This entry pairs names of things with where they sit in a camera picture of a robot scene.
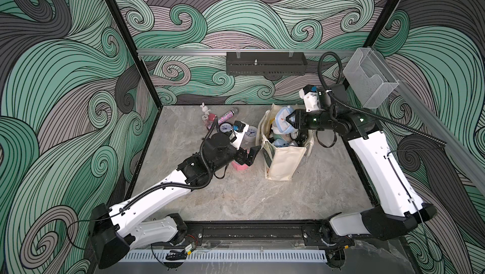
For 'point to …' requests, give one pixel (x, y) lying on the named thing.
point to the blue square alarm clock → (280, 142)
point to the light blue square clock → (282, 124)
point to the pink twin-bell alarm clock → (238, 166)
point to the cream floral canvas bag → (280, 163)
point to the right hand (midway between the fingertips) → (288, 118)
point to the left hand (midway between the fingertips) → (250, 137)
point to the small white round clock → (249, 139)
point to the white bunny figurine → (204, 108)
